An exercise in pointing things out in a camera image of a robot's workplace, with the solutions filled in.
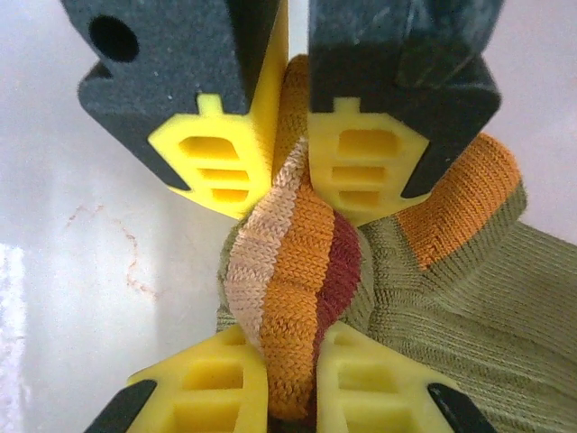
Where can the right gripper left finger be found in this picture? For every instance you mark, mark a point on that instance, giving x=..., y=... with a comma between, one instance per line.
x=203, y=388

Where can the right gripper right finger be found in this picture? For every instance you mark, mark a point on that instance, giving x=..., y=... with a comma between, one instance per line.
x=369, y=388

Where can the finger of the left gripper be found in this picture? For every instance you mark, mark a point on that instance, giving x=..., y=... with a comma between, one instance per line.
x=383, y=67
x=180, y=67

